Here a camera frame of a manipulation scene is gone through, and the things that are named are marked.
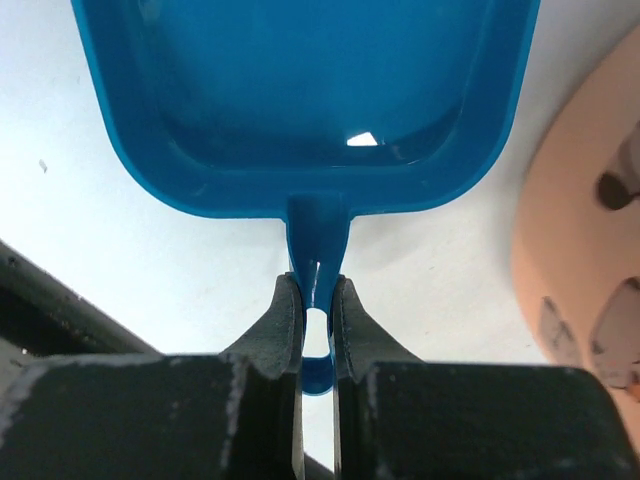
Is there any orange plastic bucket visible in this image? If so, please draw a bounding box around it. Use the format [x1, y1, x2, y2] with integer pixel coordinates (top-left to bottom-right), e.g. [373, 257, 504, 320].
[510, 19, 640, 396]

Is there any blue plastic dustpan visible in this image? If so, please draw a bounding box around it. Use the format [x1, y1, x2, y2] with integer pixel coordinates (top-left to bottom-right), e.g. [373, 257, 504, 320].
[69, 0, 544, 399]

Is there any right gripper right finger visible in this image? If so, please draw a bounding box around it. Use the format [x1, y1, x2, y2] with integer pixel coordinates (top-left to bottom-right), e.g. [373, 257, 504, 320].
[330, 278, 639, 479]

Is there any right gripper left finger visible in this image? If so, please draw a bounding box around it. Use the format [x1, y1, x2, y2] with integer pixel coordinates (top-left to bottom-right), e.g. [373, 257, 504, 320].
[1, 274, 304, 479]

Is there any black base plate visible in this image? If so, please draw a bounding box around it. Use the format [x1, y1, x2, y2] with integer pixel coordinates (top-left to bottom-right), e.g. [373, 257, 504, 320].
[1, 247, 330, 479]

